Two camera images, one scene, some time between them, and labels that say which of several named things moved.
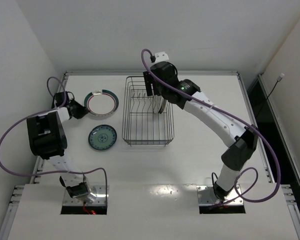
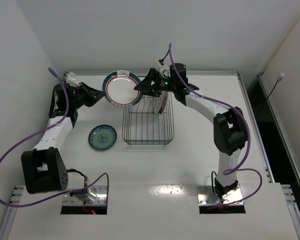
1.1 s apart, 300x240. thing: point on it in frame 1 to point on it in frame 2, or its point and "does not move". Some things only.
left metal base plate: [101, 192] does not move
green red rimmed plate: [103, 104] to [118, 89]
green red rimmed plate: [164, 104] does not move
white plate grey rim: [157, 102] does not move
